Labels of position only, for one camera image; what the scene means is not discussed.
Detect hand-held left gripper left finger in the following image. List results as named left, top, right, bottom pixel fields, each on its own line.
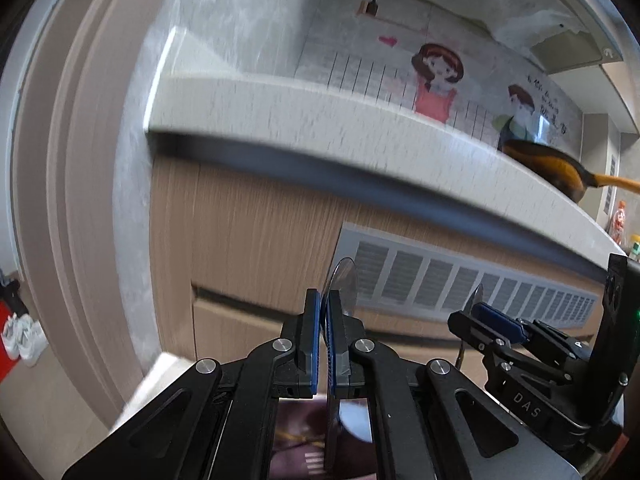
left=60, top=287, right=321, bottom=480

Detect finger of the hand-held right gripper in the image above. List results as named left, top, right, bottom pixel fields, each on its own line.
left=447, top=309, right=509, bottom=359
left=471, top=302, right=532, bottom=344

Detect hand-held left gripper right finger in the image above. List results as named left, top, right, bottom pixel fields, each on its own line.
left=326, top=293, right=577, bottom=480

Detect metal spoon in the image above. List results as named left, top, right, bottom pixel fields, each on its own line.
left=456, top=284, right=486, bottom=368

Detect purple plastic bin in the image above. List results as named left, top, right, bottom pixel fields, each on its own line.
left=269, top=397, right=379, bottom=480

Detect large grey vent grille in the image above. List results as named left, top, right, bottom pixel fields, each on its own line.
left=337, top=222, right=609, bottom=324

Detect white plastic spoon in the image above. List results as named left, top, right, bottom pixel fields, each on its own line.
left=337, top=400, right=374, bottom=444

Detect wooden chopstick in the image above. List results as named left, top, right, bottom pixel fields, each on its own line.
left=276, top=429, right=322, bottom=447

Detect wooden kitchen cabinet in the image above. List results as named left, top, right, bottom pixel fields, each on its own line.
left=149, top=156, right=617, bottom=362

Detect orange bottle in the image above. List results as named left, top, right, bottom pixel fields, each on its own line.
left=607, top=199, right=629, bottom=242

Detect grey kitchen countertop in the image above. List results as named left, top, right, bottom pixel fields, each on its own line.
left=144, top=27, right=629, bottom=272

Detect range hood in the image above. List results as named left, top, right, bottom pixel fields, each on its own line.
left=419, top=0, right=627, bottom=77

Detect black shoes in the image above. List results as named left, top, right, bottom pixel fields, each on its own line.
left=0, top=270, right=24, bottom=317

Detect red door mat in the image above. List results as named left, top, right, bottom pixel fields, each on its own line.
left=0, top=302, right=14, bottom=357

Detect frying pan with orange handle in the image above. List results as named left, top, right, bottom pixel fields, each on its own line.
left=499, top=139, right=640, bottom=204

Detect narrow wall vent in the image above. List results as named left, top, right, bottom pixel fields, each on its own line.
left=607, top=152, right=619, bottom=212

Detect cartoon wall sticker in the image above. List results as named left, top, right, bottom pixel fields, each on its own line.
left=299, top=0, right=587, bottom=152

